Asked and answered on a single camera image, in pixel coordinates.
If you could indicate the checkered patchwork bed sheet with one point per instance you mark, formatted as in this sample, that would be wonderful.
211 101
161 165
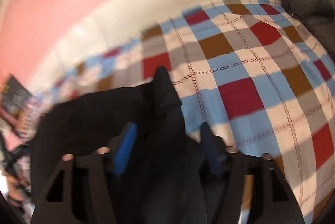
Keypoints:
262 82

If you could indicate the person's left hand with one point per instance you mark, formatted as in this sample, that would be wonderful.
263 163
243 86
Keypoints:
12 181

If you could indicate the black printed cardboard box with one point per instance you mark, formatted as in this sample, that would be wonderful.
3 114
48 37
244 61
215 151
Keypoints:
13 96

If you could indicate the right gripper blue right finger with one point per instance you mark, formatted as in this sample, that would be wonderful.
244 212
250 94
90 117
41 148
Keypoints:
214 150

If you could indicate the large black jacket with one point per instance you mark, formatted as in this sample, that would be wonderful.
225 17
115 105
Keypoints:
71 162

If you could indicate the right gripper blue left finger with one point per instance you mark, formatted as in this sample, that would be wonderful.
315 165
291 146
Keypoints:
123 152

